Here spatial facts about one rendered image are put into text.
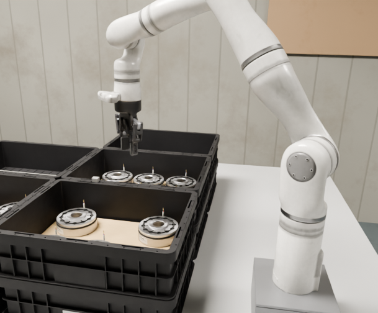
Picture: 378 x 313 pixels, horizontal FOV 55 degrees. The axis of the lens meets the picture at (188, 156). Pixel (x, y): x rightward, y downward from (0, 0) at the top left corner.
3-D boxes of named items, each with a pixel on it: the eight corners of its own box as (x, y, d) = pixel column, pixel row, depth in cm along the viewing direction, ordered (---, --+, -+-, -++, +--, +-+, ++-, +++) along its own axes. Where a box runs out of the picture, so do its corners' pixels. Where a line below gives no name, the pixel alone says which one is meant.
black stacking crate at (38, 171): (102, 178, 134) (100, 149, 131) (61, 215, 107) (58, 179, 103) (5, 169, 141) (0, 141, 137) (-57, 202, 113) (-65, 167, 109)
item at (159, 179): (166, 176, 126) (166, 174, 126) (159, 187, 116) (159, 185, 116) (138, 173, 127) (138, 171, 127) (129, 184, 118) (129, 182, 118)
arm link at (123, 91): (96, 99, 102) (94, 76, 100) (132, 95, 108) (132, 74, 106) (108, 104, 94) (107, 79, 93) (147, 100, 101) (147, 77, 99)
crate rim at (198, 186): (211, 162, 125) (211, 156, 124) (198, 199, 97) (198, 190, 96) (101, 153, 131) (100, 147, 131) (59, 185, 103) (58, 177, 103)
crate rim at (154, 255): (198, 199, 97) (198, 190, 96) (174, 265, 69) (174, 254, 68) (59, 185, 103) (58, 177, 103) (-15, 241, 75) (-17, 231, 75)
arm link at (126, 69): (131, 77, 106) (108, 80, 99) (129, 22, 102) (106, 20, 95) (149, 79, 103) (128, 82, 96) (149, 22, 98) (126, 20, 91)
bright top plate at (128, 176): (136, 173, 128) (136, 171, 127) (125, 184, 118) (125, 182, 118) (110, 170, 130) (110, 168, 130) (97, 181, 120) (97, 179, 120)
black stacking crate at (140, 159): (210, 188, 128) (211, 158, 124) (197, 230, 100) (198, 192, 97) (102, 178, 134) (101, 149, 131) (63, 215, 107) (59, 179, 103)
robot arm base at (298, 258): (307, 269, 86) (318, 203, 80) (320, 295, 77) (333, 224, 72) (268, 267, 86) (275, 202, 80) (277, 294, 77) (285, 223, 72)
